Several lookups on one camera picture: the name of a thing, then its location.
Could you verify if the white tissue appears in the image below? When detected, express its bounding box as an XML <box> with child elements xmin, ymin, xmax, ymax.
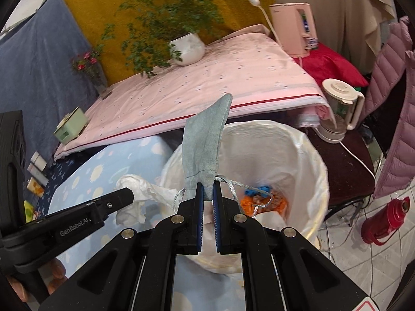
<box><xmin>115</xmin><ymin>174</ymin><xmax>184</xmax><ymax>227</ymax></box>

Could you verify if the blue wrapper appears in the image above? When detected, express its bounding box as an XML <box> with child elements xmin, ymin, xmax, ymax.
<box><xmin>245</xmin><ymin>185</ymin><xmax>272</xmax><ymax>198</ymax></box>

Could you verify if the trash bin with white bag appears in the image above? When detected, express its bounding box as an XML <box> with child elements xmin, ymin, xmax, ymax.
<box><xmin>159</xmin><ymin>120</ymin><xmax>329</xmax><ymax>274</ymax></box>

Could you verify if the person's left hand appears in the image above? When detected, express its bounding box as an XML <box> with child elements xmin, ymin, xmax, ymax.
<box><xmin>5</xmin><ymin>258</ymin><xmax>68</xmax><ymax>303</ymax></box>

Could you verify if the green yellow carton box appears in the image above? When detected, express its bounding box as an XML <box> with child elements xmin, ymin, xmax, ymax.
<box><xmin>23</xmin><ymin>200</ymin><xmax>35</xmax><ymax>223</ymax></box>

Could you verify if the white cosmetic tube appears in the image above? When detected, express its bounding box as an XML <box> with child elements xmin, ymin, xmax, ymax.
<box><xmin>27</xmin><ymin>163</ymin><xmax>49</xmax><ymax>187</ymax></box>

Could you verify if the navy patterned cloth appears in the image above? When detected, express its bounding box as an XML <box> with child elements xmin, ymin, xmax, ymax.
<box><xmin>33</xmin><ymin>159</ymin><xmax>76</xmax><ymax>220</ymax></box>

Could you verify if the orange snack wrapper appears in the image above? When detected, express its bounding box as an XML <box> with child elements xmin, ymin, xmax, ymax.
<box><xmin>240</xmin><ymin>189</ymin><xmax>288</xmax><ymax>218</ymax></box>

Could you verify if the red thermos flask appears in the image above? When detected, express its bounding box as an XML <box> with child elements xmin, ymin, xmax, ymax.
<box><xmin>361</xmin><ymin>197</ymin><xmax>410</xmax><ymax>246</ymax></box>

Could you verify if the green tissue box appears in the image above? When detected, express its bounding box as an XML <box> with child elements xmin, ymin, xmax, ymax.
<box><xmin>53</xmin><ymin>107</ymin><xmax>88</xmax><ymax>145</ymax></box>

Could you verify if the white electric kettle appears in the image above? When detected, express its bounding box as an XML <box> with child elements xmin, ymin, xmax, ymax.
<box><xmin>315</xmin><ymin>79</ymin><xmax>365</xmax><ymax>144</ymax></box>

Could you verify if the glass vase with flowers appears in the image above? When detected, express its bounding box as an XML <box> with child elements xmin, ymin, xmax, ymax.
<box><xmin>71</xmin><ymin>50</ymin><xmax>111</xmax><ymax>100</ymax></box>

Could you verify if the pink table cover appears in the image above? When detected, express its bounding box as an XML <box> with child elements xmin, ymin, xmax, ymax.
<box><xmin>54</xmin><ymin>25</ymin><xmax>333</xmax><ymax>159</ymax></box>

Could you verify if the red cushion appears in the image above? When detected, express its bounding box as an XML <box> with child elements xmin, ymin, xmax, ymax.
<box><xmin>294</xmin><ymin>43</ymin><xmax>369</xmax><ymax>88</ymax></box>

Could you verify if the pink puffer jacket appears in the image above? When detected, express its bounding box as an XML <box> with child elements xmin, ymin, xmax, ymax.
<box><xmin>360</xmin><ymin>16</ymin><xmax>414</xmax><ymax>199</ymax></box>

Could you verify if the pink water dispenser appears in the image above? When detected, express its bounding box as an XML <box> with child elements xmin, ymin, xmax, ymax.
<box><xmin>269</xmin><ymin>3</ymin><xmax>319</xmax><ymax>58</ymax></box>

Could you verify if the potted green plant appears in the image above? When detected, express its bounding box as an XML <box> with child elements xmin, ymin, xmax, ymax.
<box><xmin>118</xmin><ymin>0</ymin><xmax>224</xmax><ymax>78</ymax></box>

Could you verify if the beige curtain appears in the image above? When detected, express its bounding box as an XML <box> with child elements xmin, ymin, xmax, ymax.
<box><xmin>276</xmin><ymin>0</ymin><xmax>396</xmax><ymax>74</ymax></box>

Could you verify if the white power cord switch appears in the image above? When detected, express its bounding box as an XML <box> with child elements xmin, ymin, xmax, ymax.
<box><xmin>248</xmin><ymin>0</ymin><xmax>282</xmax><ymax>47</ymax></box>

